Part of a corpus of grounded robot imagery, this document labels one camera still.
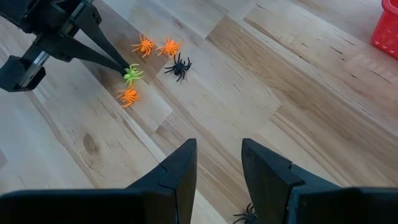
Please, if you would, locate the orange plastic spider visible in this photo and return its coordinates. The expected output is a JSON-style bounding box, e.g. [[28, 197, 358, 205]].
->
[[155, 36, 183, 58], [116, 86, 140, 109], [131, 33, 155, 58]]

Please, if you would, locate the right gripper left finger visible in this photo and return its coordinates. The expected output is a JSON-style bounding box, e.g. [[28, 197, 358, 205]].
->
[[124, 138, 198, 224]]

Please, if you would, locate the black plastic spider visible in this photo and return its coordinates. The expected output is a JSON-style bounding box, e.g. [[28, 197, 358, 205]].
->
[[164, 52, 193, 83], [232, 202, 259, 224]]

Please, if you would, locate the green plastic spider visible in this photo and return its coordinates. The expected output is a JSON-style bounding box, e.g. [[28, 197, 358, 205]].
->
[[123, 63, 145, 87]]

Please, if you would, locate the red plastic mesh basket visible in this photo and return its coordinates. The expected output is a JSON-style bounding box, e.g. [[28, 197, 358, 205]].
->
[[369, 0, 398, 60]]

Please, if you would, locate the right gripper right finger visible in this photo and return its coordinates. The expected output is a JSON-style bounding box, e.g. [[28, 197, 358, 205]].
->
[[241, 138, 341, 224]]

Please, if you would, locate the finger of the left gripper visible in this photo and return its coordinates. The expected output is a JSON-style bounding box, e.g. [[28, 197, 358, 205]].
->
[[34, 32, 125, 75], [74, 2, 130, 71]]

